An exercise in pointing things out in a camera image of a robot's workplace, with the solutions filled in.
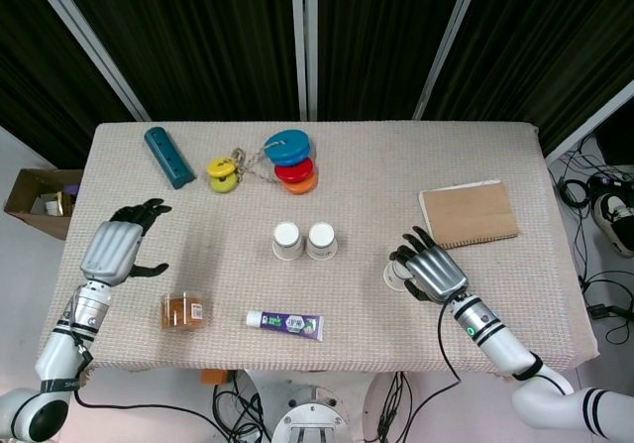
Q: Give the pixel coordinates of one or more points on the small yellow green discs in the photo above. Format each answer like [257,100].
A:
[220,167]

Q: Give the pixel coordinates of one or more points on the teal plastic block with holes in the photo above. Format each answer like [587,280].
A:
[168,158]

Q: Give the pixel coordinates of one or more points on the small orange box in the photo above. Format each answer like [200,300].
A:
[213,376]

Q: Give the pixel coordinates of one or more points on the purple toothpaste tube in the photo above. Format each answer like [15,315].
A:
[292,325]

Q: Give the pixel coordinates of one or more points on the red wooden disc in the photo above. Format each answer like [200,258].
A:
[294,173]

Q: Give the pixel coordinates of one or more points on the blue wooden disc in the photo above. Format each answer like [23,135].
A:
[304,155]

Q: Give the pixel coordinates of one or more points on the black and white shoe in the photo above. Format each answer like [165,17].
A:
[614,225]

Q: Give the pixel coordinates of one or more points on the brown spiral notebook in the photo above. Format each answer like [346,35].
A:
[470,215]

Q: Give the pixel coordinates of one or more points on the black curtain panel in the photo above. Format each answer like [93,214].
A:
[39,76]
[545,41]
[376,41]
[198,41]

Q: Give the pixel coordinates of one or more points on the brown cardboard box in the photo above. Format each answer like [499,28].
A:
[25,215]

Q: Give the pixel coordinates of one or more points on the white paper cup blue stripe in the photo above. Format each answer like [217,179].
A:
[287,245]
[391,277]
[322,245]

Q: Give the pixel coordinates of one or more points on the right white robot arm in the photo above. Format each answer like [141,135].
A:
[495,339]

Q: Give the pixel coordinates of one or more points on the clear tub of rubber bands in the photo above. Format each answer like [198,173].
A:
[183,311]

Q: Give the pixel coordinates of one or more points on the orange wooden disc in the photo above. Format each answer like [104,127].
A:
[302,188]

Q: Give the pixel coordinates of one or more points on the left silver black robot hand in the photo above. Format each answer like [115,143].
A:
[111,250]

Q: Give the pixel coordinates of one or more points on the green wooden disc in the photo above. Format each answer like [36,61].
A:
[223,185]

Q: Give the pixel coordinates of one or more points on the grey aluminium frame post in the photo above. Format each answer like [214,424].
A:
[448,41]
[594,123]
[297,41]
[91,41]

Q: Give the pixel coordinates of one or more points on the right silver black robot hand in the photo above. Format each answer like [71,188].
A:
[438,272]

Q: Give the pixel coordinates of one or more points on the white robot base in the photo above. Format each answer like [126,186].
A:
[312,413]

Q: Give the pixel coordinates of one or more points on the beige woven tablecloth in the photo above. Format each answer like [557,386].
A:
[223,254]

